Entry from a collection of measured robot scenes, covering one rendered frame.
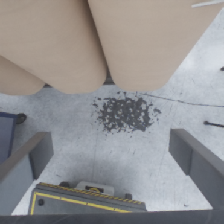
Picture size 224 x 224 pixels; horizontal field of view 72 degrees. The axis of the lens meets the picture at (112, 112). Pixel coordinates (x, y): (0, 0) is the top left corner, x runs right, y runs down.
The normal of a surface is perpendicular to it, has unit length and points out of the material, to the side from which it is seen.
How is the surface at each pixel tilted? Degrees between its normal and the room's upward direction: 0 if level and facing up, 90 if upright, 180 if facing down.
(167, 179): 0
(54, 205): 0
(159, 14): 90
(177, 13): 90
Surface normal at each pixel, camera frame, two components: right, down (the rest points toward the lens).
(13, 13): 0.15, 0.98
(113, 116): -0.11, -0.14
